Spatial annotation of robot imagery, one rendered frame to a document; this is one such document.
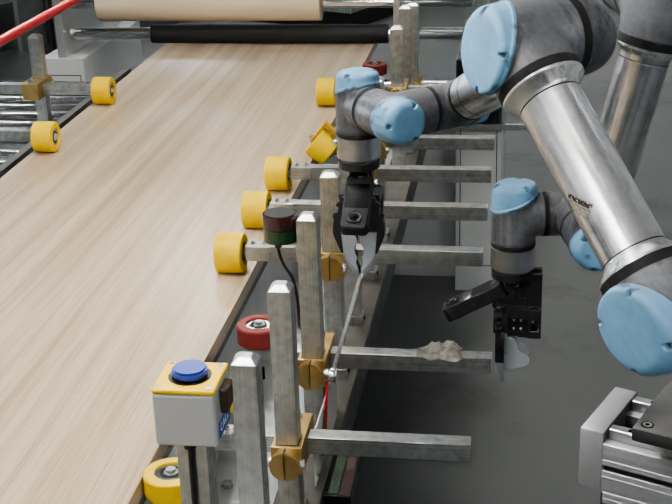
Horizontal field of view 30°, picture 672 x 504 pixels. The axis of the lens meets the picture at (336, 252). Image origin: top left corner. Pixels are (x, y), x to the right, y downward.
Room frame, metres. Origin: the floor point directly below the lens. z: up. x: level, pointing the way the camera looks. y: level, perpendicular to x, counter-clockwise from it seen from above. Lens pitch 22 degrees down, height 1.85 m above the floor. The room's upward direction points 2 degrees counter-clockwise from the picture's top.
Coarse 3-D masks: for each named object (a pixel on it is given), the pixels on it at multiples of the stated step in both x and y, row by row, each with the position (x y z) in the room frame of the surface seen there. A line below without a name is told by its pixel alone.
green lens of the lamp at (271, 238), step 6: (264, 234) 1.98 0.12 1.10; (270, 234) 1.97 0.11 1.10; (276, 234) 1.96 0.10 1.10; (282, 234) 1.96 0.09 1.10; (288, 234) 1.96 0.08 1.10; (294, 234) 1.97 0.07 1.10; (264, 240) 1.98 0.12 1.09; (270, 240) 1.97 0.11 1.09; (276, 240) 1.96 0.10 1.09; (282, 240) 1.96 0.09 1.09; (288, 240) 1.96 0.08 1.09; (294, 240) 1.97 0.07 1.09
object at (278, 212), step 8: (272, 208) 2.01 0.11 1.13; (280, 208) 2.01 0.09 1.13; (288, 208) 2.01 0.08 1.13; (272, 216) 1.97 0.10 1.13; (280, 216) 1.97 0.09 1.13; (288, 216) 1.97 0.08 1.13; (280, 232) 1.96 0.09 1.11; (296, 248) 1.97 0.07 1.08; (280, 256) 1.99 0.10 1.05; (296, 256) 1.97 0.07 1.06; (288, 272) 1.98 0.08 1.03; (296, 288) 1.98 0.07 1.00; (296, 296) 1.98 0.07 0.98; (296, 304) 1.98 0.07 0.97
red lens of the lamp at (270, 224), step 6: (264, 216) 1.98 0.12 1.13; (294, 216) 1.97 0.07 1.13; (264, 222) 1.98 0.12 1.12; (270, 222) 1.96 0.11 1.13; (276, 222) 1.96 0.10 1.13; (282, 222) 1.96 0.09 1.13; (288, 222) 1.96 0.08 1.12; (294, 222) 1.97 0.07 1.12; (264, 228) 1.98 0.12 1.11; (270, 228) 1.96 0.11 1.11; (276, 228) 1.96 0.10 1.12; (282, 228) 1.96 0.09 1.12; (288, 228) 1.96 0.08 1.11; (294, 228) 1.97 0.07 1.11
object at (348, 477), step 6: (354, 456) 1.91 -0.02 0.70; (348, 462) 1.89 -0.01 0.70; (354, 462) 1.89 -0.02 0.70; (348, 468) 1.87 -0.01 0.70; (354, 468) 1.87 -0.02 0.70; (348, 474) 1.85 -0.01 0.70; (354, 474) 1.85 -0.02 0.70; (342, 480) 1.84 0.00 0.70; (348, 480) 1.84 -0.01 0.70; (342, 486) 1.82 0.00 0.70; (348, 486) 1.82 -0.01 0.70; (342, 492) 1.80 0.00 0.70; (348, 492) 1.80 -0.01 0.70
